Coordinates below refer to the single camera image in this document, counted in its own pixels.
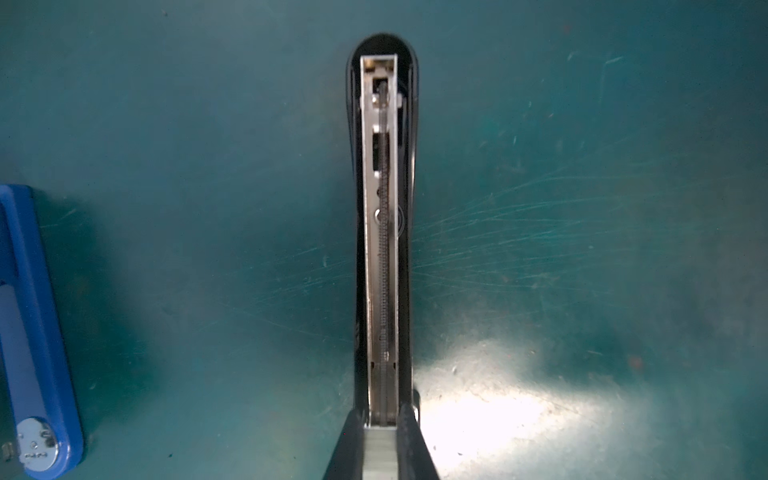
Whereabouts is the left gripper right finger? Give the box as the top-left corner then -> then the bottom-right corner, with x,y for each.
396,403 -> 440,480

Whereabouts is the silver staple strip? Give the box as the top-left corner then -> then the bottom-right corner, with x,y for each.
362,427 -> 399,480

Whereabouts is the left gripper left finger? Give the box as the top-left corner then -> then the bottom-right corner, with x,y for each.
323,409 -> 365,480

